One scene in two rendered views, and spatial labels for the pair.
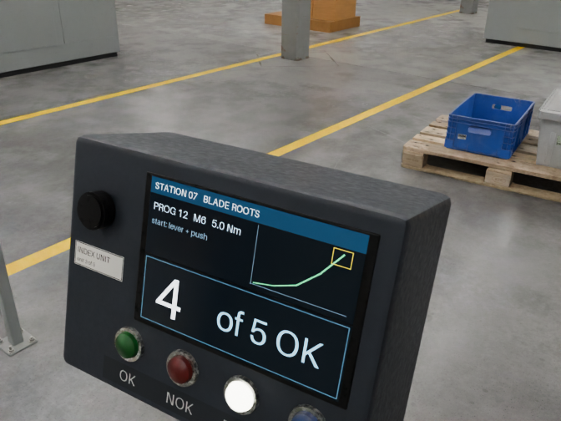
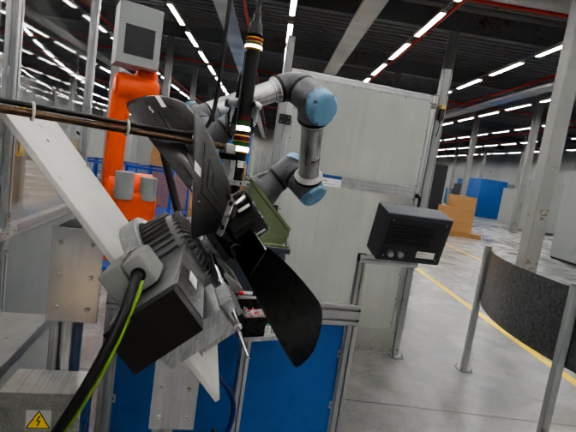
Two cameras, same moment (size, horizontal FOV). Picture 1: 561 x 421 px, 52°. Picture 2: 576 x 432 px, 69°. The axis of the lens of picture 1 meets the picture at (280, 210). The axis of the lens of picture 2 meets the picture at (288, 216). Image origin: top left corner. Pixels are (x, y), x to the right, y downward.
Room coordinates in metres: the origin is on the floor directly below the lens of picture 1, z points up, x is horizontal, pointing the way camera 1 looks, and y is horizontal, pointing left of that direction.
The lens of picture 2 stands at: (1.24, -1.37, 1.34)
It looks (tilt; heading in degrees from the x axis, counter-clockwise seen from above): 7 degrees down; 138
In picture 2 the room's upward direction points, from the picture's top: 8 degrees clockwise
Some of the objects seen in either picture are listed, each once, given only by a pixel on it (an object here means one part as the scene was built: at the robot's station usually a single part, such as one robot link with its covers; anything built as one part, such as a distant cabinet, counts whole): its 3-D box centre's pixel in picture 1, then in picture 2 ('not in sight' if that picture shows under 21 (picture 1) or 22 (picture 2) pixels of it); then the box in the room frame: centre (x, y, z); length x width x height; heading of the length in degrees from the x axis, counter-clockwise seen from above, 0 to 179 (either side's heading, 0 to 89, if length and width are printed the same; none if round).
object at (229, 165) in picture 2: not in sight; (235, 165); (0.33, -0.77, 1.32); 0.09 x 0.07 x 0.10; 95
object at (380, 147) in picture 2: not in sight; (347, 207); (-0.75, 0.96, 1.10); 1.21 x 0.06 x 2.20; 60
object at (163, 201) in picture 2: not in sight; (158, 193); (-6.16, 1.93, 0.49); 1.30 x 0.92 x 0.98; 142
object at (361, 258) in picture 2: not in sight; (387, 261); (0.34, -0.03, 1.04); 0.24 x 0.03 x 0.03; 60
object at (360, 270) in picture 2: not in sight; (358, 279); (0.29, -0.12, 0.96); 0.03 x 0.03 x 0.20; 60
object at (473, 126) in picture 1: (490, 124); not in sight; (3.54, -1.34, 0.25); 0.60 x 0.41 x 0.22; 149
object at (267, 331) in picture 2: not in sight; (267, 317); (0.25, -0.52, 0.85); 0.22 x 0.17 x 0.07; 74
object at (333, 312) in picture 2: not in sight; (240, 305); (0.07, -0.49, 0.82); 0.90 x 0.04 x 0.08; 60
